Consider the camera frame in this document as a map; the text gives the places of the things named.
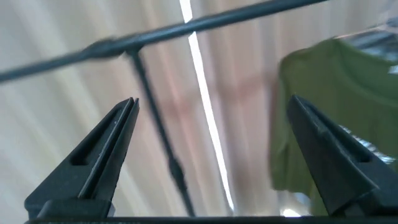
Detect black clothes rack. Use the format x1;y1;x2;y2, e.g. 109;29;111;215
0;0;331;218

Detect pink clothes hanger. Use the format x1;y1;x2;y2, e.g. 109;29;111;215
334;24;389;40

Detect beige curtain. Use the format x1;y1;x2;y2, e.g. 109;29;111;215
0;0;398;218

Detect pale grey shorts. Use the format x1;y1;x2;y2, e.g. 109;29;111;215
343;15;398;63

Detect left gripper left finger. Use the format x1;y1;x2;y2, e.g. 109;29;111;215
24;97;140;218

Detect green long-sleeved shirt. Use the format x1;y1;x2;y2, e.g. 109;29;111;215
268;38;398;216

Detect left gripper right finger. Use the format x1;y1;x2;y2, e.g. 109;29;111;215
285;95;398;217

